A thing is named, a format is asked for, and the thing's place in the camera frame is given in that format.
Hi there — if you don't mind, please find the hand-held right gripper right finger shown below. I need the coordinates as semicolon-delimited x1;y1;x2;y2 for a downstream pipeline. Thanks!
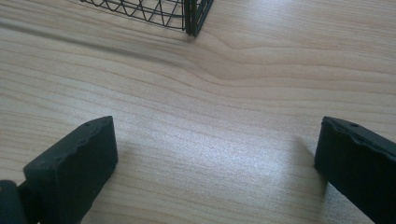
313;116;396;224

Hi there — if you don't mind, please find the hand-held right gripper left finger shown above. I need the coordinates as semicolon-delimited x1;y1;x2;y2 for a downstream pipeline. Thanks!
17;115;120;224

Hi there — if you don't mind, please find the black wire mesh basket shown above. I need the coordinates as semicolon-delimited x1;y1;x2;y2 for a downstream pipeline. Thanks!
78;0;215;38

